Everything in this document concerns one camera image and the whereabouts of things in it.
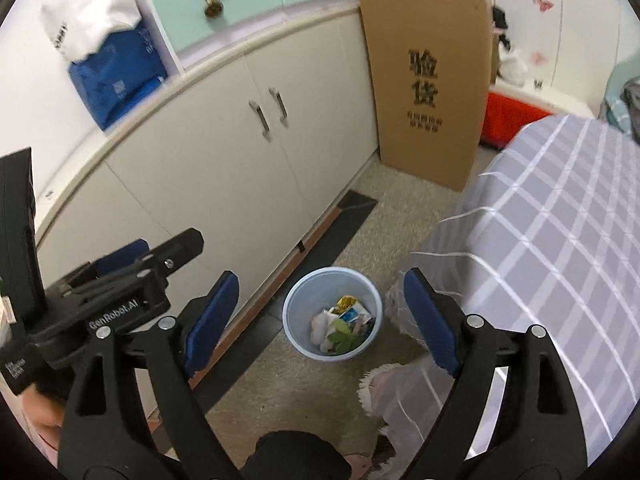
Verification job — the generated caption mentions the teal snack packet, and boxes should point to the teal snack packet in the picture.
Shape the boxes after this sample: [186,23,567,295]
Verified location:
[345,310,374,332]

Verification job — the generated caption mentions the red bench with white top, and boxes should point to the red bench with white top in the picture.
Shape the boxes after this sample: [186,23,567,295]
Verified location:
[482,80,596,151]

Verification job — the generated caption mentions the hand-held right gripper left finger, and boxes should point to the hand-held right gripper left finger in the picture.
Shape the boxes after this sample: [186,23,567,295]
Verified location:
[61,270,241,480]

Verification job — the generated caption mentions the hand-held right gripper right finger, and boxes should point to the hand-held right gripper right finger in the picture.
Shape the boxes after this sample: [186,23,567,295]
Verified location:
[402,266,588,480]

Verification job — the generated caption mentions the person's leg black pants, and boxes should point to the person's leg black pants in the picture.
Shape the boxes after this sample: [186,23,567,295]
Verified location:
[254,430,352,480]

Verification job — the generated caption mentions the white plastic bag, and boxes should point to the white plastic bag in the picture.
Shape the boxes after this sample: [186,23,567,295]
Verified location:
[500,50,529,84]

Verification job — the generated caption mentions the white wardrobe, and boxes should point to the white wardrobe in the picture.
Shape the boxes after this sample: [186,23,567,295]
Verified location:
[430,0,640,117]

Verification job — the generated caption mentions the person's left hand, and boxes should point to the person's left hand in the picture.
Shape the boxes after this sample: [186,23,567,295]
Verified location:
[22,384,68,438]

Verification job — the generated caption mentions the tall cardboard box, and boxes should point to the tall cardboard box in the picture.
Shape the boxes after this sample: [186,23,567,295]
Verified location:
[357,0,492,193]

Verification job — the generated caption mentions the blue plaid pillow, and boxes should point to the blue plaid pillow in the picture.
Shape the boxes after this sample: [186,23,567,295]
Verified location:
[605,95,640,142]

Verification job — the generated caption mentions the grey quilt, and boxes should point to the grey quilt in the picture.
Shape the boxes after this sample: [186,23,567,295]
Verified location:
[622,77,640,112]

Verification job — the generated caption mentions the cream low cabinet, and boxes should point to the cream low cabinet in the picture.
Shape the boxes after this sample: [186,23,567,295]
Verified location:
[35,2,381,411]

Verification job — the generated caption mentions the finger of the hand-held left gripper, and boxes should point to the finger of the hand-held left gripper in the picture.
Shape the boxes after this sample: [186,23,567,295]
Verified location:
[137,228,204,282]
[96,239,151,278]

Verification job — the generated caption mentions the grey checked tablecloth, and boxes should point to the grey checked tablecloth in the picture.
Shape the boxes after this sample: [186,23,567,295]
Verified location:
[400,115,640,466]

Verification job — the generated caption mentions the white paper bag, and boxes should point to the white paper bag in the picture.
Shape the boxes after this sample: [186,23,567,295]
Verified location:
[40,0,142,64]

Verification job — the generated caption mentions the white tissue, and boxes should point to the white tissue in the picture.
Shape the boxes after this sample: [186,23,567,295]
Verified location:
[311,310,337,352]

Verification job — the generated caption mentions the blue plastic bucket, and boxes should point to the blue plastic bucket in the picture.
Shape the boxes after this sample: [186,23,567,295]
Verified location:
[282,267,383,363]

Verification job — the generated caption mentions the green leaves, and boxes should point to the green leaves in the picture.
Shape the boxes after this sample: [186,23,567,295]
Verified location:
[329,322,367,357]

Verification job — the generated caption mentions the blue shopping bag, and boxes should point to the blue shopping bag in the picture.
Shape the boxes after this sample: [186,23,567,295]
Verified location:
[67,25,169,132]

